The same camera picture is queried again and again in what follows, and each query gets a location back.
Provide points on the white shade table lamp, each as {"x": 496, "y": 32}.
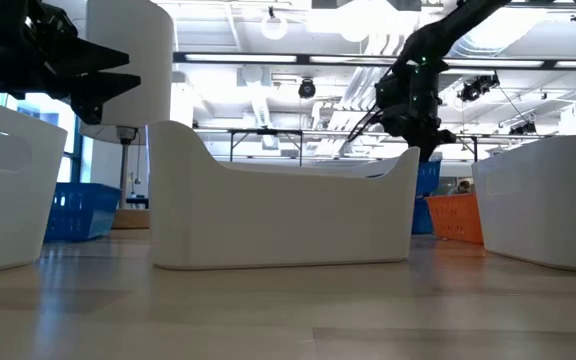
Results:
{"x": 153, "y": 75}

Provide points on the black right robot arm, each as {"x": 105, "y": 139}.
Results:
{"x": 448, "y": 30}

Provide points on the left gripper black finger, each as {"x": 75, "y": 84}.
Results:
{"x": 98, "y": 90}
{"x": 93, "y": 57}

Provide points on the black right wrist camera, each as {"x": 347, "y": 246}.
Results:
{"x": 389, "y": 91}

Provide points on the orange slotted plastic basket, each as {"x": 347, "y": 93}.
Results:
{"x": 458, "y": 220}

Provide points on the large blue slotted plastic basket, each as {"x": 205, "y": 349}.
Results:
{"x": 429, "y": 177}

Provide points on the black ceiling track light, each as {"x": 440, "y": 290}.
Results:
{"x": 523, "y": 129}
{"x": 478, "y": 89}

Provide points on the white plastic storage basket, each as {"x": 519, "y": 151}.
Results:
{"x": 543, "y": 210}
{"x": 278, "y": 220}
{"x": 3, "y": 200}

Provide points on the round black ceiling fixture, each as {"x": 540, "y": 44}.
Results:
{"x": 307, "y": 89}

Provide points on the long black ceiling light beam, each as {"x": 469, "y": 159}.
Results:
{"x": 318, "y": 59}

